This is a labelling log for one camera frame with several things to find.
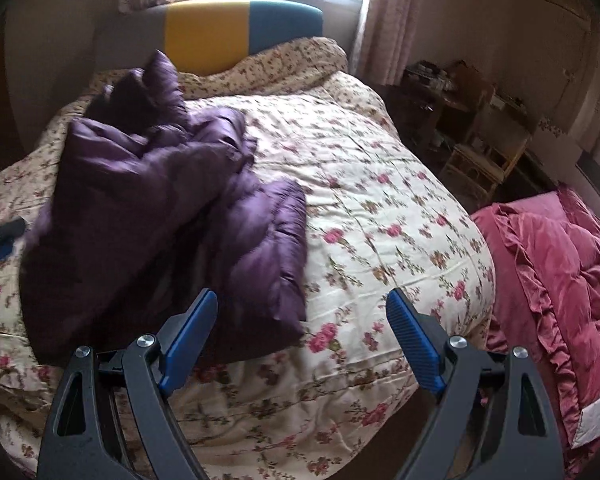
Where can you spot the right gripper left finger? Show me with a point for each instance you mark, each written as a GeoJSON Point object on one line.
{"type": "Point", "coordinates": [83, 436]}

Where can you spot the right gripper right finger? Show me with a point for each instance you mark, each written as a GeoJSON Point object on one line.
{"type": "Point", "coordinates": [504, 391]}

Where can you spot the purple quilted down jacket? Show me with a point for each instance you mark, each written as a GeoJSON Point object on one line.
{"type": "Point", "coordinates": [152, 204]}

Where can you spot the pink ruffled quilt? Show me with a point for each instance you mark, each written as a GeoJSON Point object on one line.
{"type": "Point", "coordinates": [546, 256]}

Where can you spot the grey yellow teal headboard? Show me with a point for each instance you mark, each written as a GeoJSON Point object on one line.
{"type": "Point", "coordinates": [204, 37]}

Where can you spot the rattan chair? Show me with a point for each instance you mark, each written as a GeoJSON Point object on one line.
{"type": "Point", "coordinates": [480, 163]}

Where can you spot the cluttered wooden side table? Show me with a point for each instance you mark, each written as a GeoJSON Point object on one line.
{"type": "Point", "coordinates": [439, 102]}

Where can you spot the small-floral pillow bedding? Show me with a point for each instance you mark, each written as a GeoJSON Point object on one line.
{"type": "Point", "coordinates": [294, 66]}

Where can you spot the pink curtain right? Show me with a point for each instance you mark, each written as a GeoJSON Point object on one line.
{"type": "Point", "coordinates": [386, 31]}

